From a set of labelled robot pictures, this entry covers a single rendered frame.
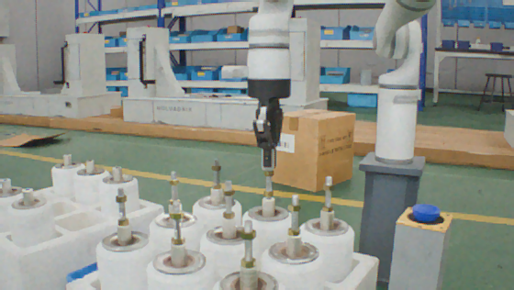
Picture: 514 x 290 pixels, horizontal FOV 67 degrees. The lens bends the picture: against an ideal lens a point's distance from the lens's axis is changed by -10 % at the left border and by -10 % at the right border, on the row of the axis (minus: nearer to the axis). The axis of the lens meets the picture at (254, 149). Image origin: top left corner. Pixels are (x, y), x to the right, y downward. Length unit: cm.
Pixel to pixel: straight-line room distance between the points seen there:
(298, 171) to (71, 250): 112
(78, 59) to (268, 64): 315
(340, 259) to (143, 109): 265
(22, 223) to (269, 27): 60
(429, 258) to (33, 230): 72
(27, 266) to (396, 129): 83
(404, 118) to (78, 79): 314
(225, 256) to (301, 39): 213
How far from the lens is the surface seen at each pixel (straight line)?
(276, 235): 76
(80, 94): 379
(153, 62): 334
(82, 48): 378
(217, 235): 70
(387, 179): 100
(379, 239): 105
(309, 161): 176
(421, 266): 62
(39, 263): 91
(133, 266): 67
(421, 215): 61
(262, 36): 71
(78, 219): 108
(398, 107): 98
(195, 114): 296
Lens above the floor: 53
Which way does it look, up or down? 12 degrees down
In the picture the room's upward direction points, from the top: straight up
